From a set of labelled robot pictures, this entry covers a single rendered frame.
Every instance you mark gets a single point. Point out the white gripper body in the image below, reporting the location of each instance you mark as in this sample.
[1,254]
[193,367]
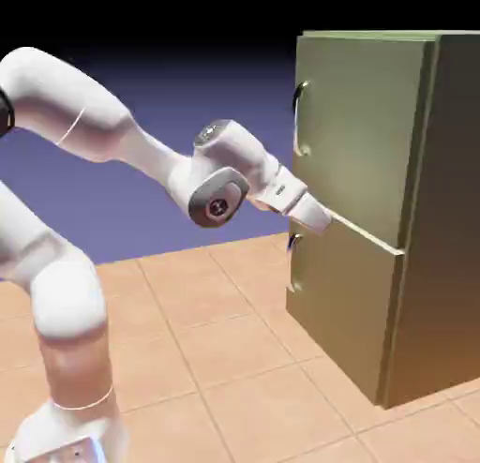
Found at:
[309,212]

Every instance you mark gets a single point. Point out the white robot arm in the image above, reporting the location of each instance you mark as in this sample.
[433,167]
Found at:
[82,122]

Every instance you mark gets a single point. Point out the tall olive green cabinet door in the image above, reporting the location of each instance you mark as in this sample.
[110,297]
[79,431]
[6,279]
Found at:
[356,140]

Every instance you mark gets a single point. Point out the short olive green cabinet door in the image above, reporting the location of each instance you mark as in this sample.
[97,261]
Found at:
[337,305]

